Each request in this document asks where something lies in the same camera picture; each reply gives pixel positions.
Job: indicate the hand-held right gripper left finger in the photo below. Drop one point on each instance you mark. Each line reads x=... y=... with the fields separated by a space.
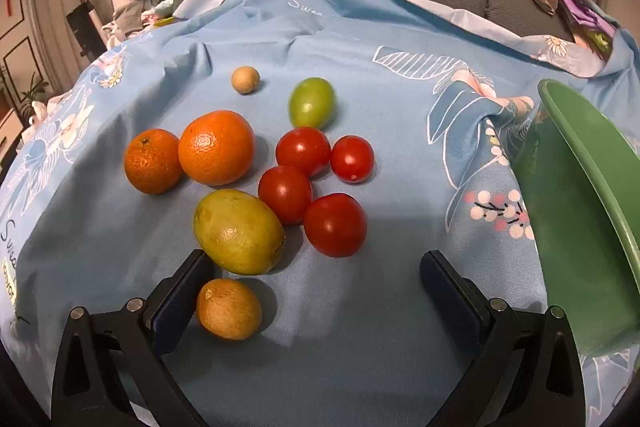
x=180 y=302

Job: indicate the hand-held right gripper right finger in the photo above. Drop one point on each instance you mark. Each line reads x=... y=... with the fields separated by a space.
x=450 y=302

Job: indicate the brown tan fruit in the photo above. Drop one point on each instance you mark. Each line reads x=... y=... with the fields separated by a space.
x=229 y=308

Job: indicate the green yellow mango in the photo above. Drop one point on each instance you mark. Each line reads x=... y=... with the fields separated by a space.
x=238 y=232

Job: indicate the green plastic bowl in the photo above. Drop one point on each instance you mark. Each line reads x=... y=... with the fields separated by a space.
x=575 y=217

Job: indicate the large orange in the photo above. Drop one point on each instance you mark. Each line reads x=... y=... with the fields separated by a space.
x=216 y=148

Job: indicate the small round tan fruit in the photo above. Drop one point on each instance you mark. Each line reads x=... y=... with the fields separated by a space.
x=245 y=80

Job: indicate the red tomato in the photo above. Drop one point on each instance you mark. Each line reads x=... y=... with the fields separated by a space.
x=352 y=159
x=302 y=151
x=285 y=193
x=335 y=225

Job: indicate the small orange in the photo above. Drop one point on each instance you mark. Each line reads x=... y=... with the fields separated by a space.
x=152 y=161

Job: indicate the green tomato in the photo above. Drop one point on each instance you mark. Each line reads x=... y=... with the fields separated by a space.
x=311 y=103

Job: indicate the potted plant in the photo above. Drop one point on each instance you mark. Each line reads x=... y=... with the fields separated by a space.
x=32 y=92

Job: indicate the blue floral bed sheet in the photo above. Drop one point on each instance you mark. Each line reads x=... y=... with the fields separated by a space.
x=350 y=57

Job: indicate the grey white clothes pile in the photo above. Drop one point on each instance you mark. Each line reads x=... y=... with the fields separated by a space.
x=135 y=9

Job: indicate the purple clothes pile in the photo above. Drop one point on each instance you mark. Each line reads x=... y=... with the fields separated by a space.
x=580 y=7

